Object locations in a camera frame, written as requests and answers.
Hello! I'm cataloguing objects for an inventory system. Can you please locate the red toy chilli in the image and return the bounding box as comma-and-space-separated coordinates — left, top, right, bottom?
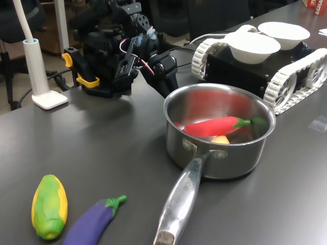
183, 116, 251, 137

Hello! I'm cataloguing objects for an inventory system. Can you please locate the yellow green toy corn cob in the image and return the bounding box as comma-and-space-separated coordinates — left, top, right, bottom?
31, 174, 68, 240

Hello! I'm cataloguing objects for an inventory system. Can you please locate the black office chair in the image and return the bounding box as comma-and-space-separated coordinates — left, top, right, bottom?
0, 0, 49, 112
149, 0, 191, 56
189, 0, 252, 41

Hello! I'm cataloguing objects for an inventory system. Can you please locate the black vehicle with white tracks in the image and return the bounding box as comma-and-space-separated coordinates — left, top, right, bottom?
191, 24, 327, 115

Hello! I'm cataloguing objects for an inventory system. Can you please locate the black clamp with yellow grips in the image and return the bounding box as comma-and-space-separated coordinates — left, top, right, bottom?
62, 47, 100, 89

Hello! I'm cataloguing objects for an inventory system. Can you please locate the orange toy carrot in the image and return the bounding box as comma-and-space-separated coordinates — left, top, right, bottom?
211, 135, 230, 144

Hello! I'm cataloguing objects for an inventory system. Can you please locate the white bowl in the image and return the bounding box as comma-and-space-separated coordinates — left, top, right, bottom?
224, 32, 282, 65
258, 22, 311, 51

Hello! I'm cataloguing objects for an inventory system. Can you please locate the white upright beam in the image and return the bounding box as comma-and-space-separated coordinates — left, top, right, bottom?
53, 0, 69, 56

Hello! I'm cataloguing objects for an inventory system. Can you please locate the brown wooden cabinet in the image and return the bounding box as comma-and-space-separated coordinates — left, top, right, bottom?
35, 1, 87, 56

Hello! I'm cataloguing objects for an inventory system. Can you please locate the clear tape patch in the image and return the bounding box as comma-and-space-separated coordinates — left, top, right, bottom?
308, 116, 327, 132

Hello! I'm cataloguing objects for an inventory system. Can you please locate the purple toy aubergine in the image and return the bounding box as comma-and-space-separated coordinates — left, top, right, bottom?
62, 194, 128, 245

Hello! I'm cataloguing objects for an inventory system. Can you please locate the long black cable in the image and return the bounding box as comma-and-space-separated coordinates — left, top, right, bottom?
158, 45, 200, 69

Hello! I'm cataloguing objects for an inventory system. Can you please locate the black gripper camera board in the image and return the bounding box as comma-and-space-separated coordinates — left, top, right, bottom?
114, 38, 141, 80

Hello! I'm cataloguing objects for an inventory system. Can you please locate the thin grey cable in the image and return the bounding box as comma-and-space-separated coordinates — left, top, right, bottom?
190, 32, 229, 45

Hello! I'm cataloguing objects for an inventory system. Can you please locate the steel pan with long handle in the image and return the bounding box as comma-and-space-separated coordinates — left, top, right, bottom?
152, 83, 277, 245

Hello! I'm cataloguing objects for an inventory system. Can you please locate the white post with flat foot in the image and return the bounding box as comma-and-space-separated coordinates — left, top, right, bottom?
12, 0, 69, 110

